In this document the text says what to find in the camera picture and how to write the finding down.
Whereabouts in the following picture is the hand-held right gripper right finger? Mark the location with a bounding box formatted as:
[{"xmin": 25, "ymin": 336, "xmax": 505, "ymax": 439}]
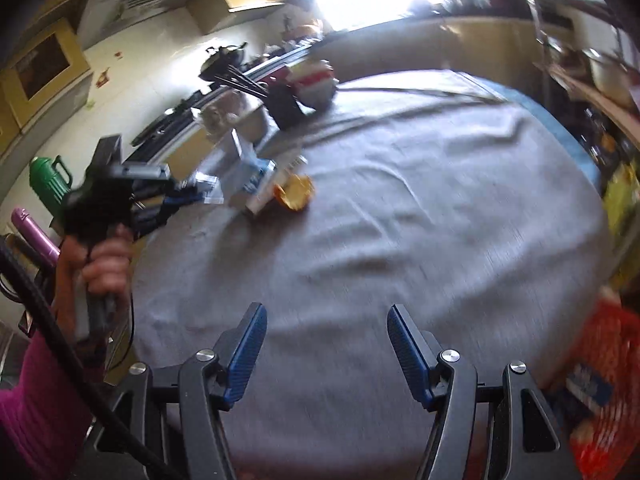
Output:
[{"xmin": 387, "ymin": 304, "xmax": 571, "ymax": 480}]

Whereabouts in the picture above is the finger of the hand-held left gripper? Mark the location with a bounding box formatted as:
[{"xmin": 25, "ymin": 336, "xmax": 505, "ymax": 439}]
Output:
[
  {"xmin": 135, "ymin": 180, "xmax": 206, "ymax": 207},
  {"xmin": 131, "ymin": 202, "xmax": 176, "ymax": 235}
]

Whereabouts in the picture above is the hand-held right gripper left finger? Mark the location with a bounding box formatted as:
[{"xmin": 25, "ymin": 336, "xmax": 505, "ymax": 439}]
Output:
[{"xmin": 87, "ymin": 302, "xmax": 268, "ymax": 480}]

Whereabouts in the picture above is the clear plastic wrapper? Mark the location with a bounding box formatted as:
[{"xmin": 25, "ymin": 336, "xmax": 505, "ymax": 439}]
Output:
[{"xmin": 192, "ymin": 170, "xmax": 223, "ymax": 206}]

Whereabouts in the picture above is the blue and white carton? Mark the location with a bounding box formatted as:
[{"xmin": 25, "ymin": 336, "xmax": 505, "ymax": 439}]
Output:
[{"xmin": 220, "ymin": 127, "xmax": 278, "ymax": 211}]

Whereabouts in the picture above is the orange peel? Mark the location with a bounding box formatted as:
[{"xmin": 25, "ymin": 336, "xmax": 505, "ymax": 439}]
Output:
[{"xmin": 272, "ymin": 175, "xmax": 316, "ymax": 212}]

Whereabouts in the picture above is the dark blue carton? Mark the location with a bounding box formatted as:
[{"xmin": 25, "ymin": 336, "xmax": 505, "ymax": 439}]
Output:
[{"xmin": 565, "ymin": 362, "xmax": 616, "ymax": 408}]

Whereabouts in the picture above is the red mesh basket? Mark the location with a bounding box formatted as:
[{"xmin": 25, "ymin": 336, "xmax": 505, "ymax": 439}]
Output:
[{"xmin": 550, "ymin": 287, "xmax": 640, "ymax": 480}]

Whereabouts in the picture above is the person's left forearm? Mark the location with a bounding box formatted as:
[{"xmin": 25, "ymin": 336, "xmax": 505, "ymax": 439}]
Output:
[{"xmin": 0, "ymin": 260, "xmax": 108, "ymax": 480}]

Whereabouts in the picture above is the person's left hand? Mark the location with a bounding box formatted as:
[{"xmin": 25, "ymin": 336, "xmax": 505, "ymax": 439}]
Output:
[{"xmin": 55, "ymin": 225, "xmax": 133, "ymax": 311}]

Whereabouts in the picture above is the green thermos jug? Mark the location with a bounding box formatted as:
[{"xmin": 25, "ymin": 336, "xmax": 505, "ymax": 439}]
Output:
[{"xmin": 28, "ymin": 155, "xmax": 73, "ymax": 216}]

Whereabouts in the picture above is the purple bottle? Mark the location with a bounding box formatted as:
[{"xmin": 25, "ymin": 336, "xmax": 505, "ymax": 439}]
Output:
[{"xmin": 11, "ymin": 206, "xmax": 63, "ymax": 268}]

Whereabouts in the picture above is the gas stove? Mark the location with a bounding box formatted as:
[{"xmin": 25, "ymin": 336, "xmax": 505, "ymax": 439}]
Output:
[{"xmin": 132, "ymin": 105, "xmax": 201, "ymax": 148}]

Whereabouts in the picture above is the white basin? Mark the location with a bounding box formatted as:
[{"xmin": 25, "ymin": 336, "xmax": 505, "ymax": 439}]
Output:
[{"xmin": 215, "ymin": 105, "xmax": 271, "ymax": 143}]

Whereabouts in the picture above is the black cup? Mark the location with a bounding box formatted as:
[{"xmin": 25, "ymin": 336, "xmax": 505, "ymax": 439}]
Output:
[{"xmin": 265, "ymin": 82, "xmax": 306, "ymax": 130}]

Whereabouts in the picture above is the black wok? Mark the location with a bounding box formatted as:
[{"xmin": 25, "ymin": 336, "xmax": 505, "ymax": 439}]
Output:
[{"xmin": 200, "ymin": 42, "xmax": 248, "ymax": 81}]

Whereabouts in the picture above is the grey tablecloth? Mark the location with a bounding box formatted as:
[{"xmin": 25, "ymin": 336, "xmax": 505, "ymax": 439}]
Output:
[{"xmin": 127, "ymin": 70, "xmax": 613, "ymax": 466}]

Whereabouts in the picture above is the stack of red white bowls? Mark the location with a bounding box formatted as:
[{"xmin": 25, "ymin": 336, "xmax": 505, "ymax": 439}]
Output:
[{"xmin": 290, "ymin": 57, "xmax": 338, "ymax": 109}]

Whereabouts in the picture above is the yellow plastic bag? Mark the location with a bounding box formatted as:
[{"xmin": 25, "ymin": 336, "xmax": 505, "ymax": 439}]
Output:
[{"xmin": 602, "ymin": 160, "xmax": 640, "ymax": 241}]

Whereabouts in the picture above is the blue under cloth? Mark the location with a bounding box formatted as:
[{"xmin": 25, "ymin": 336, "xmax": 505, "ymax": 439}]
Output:
[{"xmin": 470, "ymin": 72, "xmax": 601, "ymax": 191}]

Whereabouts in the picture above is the metal shelf rack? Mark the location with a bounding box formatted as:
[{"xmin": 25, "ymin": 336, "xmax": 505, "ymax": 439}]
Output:
[{"xmin": 522, "ymin": 0, "xmax": 640, "ymax": 201}]

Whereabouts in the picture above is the large steel pot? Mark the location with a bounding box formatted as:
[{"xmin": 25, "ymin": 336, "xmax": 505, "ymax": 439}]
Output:
[{"xmin": 582, "ymin": 47, "xmax": 633, "ymax": 93}]

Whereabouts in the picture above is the glass door wall cabinet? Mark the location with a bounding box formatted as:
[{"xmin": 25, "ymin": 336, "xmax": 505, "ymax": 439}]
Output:
[{"xmin": 0, "ymin": 15, "xmax": 93, "ymax": 161}]

